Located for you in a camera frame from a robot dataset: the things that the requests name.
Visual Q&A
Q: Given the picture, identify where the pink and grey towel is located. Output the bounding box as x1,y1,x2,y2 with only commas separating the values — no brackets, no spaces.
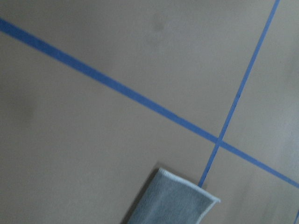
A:
122,168,220,224

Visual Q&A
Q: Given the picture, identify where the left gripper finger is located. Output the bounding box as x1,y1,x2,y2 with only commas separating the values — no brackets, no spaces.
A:
293,210,299,224

